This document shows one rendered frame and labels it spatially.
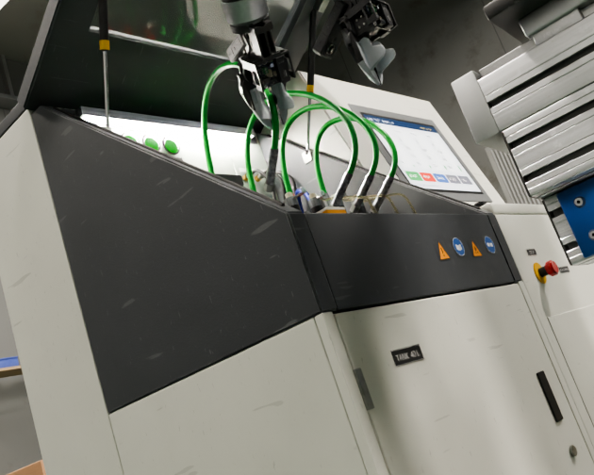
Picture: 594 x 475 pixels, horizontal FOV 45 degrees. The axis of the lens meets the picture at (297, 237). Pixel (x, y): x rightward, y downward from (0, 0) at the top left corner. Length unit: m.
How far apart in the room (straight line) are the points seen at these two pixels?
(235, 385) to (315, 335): 0.19
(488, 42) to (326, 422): 10.33
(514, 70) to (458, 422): 0.58
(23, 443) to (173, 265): 7.45
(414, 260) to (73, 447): 0.79
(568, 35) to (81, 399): 1.11
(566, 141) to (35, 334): 1.18
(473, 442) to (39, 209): 0.99
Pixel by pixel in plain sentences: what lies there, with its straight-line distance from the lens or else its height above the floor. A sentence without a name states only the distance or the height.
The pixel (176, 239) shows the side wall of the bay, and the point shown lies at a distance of 1.26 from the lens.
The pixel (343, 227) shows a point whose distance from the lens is 1.17.
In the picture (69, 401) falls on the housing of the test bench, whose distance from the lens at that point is 1.58.
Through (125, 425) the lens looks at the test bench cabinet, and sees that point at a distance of 1.43.
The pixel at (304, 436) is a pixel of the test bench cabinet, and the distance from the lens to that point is 1.11.
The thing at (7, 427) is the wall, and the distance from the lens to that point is 8.60.
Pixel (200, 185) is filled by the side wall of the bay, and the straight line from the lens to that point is 1.22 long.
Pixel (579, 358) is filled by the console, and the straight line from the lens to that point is 1.75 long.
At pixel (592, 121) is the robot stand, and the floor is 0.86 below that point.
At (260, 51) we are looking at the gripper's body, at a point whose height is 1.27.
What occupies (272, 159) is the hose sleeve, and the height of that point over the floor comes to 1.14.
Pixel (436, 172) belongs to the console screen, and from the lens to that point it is 2.16.
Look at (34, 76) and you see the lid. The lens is 1.64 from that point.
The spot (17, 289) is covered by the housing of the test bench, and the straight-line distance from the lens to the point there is 1.72.
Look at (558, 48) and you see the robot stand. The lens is 0.93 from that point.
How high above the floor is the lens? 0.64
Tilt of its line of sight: 14 degrees up
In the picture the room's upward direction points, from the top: 19 degrees counter-clockwise
